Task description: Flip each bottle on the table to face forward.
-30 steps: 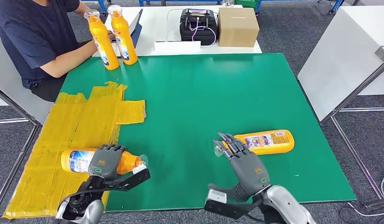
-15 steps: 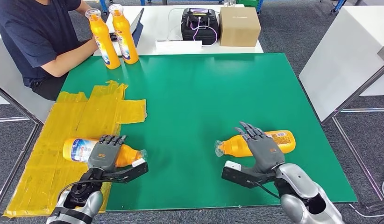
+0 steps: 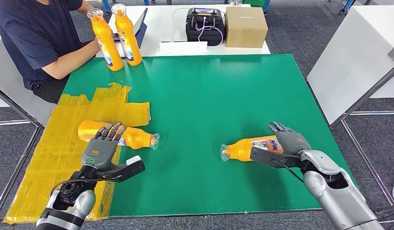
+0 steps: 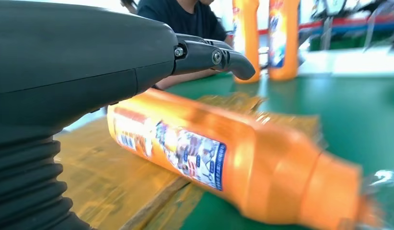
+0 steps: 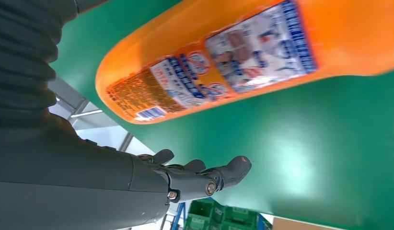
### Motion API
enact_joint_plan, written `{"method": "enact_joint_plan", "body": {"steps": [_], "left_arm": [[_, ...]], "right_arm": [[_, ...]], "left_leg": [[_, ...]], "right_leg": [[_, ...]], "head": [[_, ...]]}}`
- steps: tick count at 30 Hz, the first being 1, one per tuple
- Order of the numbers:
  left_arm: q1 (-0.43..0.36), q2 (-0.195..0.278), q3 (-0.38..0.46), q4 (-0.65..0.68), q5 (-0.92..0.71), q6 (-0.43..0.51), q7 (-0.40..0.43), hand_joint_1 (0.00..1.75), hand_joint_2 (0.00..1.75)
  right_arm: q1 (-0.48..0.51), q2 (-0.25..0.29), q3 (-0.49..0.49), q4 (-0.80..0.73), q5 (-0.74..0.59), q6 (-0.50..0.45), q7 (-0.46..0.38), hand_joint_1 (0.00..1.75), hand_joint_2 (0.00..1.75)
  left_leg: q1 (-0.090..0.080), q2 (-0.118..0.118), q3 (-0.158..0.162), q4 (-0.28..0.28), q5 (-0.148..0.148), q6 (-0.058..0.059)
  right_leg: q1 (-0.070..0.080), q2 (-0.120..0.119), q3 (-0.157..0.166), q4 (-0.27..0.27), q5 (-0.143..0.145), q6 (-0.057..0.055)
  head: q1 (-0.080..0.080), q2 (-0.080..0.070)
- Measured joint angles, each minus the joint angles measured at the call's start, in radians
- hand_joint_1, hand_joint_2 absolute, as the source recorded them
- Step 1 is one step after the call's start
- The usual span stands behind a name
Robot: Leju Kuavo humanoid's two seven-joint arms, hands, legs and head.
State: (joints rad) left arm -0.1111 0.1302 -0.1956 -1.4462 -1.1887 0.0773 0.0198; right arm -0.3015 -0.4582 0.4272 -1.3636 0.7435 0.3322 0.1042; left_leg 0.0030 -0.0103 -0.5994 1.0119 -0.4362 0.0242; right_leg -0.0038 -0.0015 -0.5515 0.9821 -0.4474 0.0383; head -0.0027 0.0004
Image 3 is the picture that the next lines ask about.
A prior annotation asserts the blue metal rack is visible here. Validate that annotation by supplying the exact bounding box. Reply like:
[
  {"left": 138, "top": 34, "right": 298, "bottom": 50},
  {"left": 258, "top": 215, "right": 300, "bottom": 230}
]
[{"left": 339, "top": 0, "right": 356, "bottom": 14}]

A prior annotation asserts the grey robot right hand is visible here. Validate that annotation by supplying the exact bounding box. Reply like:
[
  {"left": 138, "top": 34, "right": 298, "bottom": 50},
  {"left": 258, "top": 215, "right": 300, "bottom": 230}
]
[{"left": 267, "top": 121, "right": 312, "bottom": 157}]

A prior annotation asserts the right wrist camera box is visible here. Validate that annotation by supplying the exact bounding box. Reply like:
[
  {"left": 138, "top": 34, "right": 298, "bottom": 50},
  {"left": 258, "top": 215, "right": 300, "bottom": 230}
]
[{"left": 249, "top": 146, "right": 303, "bottom": 170}]

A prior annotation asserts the grey metal stand foot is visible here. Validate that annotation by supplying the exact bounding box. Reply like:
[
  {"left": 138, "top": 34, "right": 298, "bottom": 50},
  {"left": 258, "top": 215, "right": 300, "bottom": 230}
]
[{"left": 374, "top": 203, "right": 394, "bottom": 219}]

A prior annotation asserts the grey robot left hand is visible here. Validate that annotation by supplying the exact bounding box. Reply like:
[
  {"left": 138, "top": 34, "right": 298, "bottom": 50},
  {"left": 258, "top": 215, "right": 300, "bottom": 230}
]
[{"left": 81, "top": 121, "right": 128, "bottom": 172}]

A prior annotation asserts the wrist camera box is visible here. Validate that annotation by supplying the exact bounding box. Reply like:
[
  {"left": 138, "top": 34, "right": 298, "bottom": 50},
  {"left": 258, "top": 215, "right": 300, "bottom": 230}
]
[
  {"left": 249, "top": 146, "right": 303, "bottom": 170},
  {"left": 97, "top": 155, "right": 146, "bottom": 184}
]

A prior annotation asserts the white table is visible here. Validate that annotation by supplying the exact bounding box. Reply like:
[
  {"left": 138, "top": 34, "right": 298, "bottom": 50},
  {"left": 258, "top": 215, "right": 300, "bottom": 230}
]
[
  {"left": 95, "top": 3, "right": 271, "bottom": 58},
  {"left": 0, "top": 38, "right": 56, "bottom": 219},
  {"left": 306, "top": 4, "right": 394, "bottom": 206}
]

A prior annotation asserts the green table mat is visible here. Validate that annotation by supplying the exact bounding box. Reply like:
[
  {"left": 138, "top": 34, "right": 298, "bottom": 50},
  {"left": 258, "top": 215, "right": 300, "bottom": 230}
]
[{"left": 58, "top": 54, "right": 357, "bottom": 219}]

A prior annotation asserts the brown cardboard box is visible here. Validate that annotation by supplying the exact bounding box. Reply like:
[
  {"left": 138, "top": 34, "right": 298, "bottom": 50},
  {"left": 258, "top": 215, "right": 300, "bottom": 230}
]
[{"left": 225, "top": 6, "right": 269, "bottom": 49}]

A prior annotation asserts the orange plastic bottle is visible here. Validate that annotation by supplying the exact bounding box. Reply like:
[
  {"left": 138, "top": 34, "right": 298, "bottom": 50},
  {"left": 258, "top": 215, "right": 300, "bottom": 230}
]
[
  {"left": 111, "top": 3, "right": 143, "bottom": 67},
  {"left": 78, "top": 119, "right": 161, "bottom": 151},
  {"left": 220, "top": 135, "right": 284, "bottom": 162},
  {"left": 86, "top": 8, "right": 125, "bottom": 72}
]

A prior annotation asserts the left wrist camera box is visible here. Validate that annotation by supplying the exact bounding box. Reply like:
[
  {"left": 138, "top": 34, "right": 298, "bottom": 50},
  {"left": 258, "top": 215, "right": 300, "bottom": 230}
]
[{"left": 97, "top": 155, "right": 146, "bottom": 184}]

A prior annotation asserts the person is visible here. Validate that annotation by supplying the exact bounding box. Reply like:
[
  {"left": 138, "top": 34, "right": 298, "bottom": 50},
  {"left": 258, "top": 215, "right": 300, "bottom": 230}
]
[{"left": 0, "top": 0, "right": 103, "bottom": 105}]

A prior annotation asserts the yellow taped cardboard sheet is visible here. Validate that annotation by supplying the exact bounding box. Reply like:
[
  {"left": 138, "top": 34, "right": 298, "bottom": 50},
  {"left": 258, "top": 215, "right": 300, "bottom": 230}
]
[{"left": 3, "top": 82, "right": 151, "bottom": 224}]

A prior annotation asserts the dark blue tablet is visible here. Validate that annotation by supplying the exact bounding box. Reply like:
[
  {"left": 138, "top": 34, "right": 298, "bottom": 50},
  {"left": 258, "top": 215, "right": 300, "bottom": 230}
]
[{"left": 133, "top": 8, "right": 149, "bottom": 50}]

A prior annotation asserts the black controller case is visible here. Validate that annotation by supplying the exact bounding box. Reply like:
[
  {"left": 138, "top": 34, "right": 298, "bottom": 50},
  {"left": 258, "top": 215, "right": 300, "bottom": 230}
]
[{"left": 185, "top": 8, "right": 226, "bottom": 47}]

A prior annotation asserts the green plastic crate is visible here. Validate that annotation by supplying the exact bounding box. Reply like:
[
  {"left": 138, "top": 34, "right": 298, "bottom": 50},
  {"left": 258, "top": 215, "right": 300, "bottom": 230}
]
[{"left": 241, "top": 0, "right": 267, "bottom": 8}]

